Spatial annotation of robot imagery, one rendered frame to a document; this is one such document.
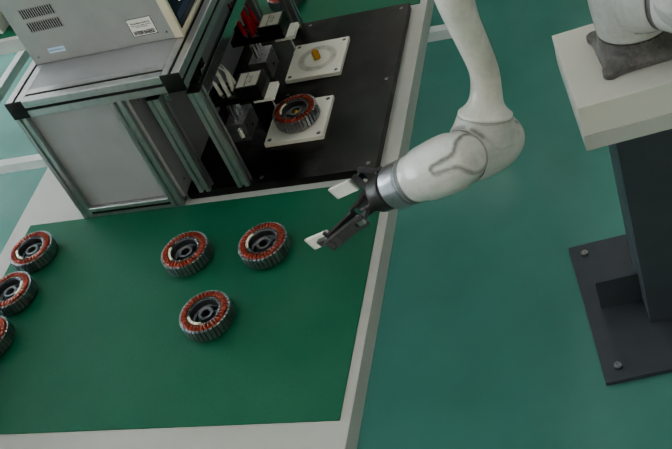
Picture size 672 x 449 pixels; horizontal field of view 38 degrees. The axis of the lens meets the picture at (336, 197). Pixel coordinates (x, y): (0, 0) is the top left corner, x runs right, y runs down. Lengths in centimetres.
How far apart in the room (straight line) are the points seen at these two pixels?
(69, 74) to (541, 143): 162
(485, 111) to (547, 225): 121
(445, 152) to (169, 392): 72
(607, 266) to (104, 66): 146
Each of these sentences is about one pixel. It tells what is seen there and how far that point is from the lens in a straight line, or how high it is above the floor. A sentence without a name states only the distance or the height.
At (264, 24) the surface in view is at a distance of 249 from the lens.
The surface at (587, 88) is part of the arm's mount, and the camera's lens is 210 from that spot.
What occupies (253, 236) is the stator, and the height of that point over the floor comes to 78.
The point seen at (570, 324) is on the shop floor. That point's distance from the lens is 273.
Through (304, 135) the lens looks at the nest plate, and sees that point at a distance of 230.
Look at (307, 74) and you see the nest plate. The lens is 250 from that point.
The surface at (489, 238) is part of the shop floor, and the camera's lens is 299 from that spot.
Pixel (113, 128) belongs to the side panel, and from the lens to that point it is 224.
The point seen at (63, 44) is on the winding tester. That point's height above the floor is 115.
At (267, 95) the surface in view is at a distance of 230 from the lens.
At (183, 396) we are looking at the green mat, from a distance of 193.
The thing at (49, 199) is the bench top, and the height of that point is 75.
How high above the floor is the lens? 211
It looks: 39 degrees down
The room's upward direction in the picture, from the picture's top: 25 degrees counter-clockwise
